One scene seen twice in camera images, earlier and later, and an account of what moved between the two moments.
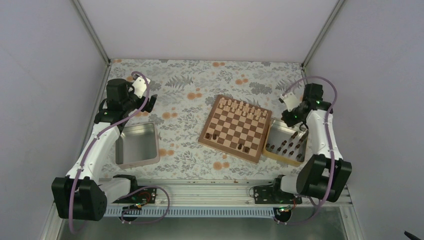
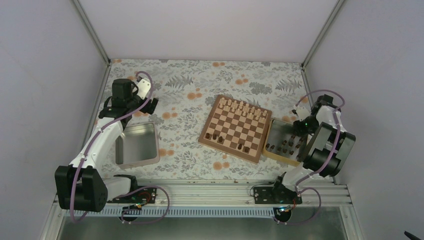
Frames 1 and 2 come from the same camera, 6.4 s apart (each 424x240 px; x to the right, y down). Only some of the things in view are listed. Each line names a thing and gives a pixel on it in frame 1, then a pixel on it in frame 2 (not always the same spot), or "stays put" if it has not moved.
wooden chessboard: (236, 127) stays put
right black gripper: (289, 122) → (301, 132)
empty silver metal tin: (137, 145) stays put
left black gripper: (150, 105) stays put
